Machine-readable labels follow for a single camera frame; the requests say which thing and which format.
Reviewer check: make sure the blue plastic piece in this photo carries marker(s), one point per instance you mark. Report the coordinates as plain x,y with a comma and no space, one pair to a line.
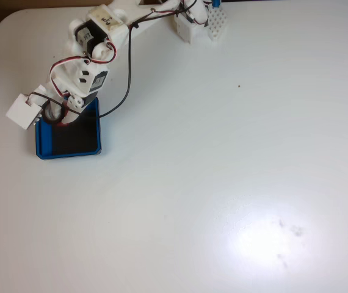
216,3

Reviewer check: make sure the white square camera box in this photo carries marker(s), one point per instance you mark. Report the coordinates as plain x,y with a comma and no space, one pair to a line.
23,111

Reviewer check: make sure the red tape roll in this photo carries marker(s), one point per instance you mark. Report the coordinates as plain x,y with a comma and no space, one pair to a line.
53,123

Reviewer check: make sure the blue square box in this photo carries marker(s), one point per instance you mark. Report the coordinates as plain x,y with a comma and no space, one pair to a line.
70,156

